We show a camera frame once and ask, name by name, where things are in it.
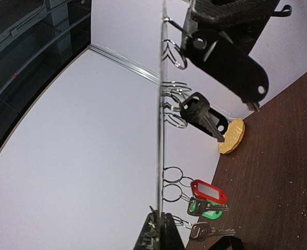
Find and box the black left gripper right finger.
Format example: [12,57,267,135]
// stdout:
[159,213,185,250]

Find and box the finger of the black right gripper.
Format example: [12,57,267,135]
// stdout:
[183,0,276,52]

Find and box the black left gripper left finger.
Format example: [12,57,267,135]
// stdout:
[133,206,160,250]

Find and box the silver key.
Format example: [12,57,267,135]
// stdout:
[189,222,236,242]

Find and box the large metal oval keyring plate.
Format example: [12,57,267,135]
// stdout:
[157,1,168,215]

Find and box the green key tag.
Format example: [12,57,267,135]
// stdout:
[187,197,229,217]

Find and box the red key tag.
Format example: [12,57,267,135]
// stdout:
[190,179,227,205]

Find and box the black key fob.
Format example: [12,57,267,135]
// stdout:
[194,108,229,137]
[184,29,269,111]

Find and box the dark headed key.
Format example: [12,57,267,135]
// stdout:
[179,92,225,143]

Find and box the yellow dotted plate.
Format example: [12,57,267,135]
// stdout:
[218,118,245,154]

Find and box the black wire dish rack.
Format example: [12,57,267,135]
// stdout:
[208,236,245,250]

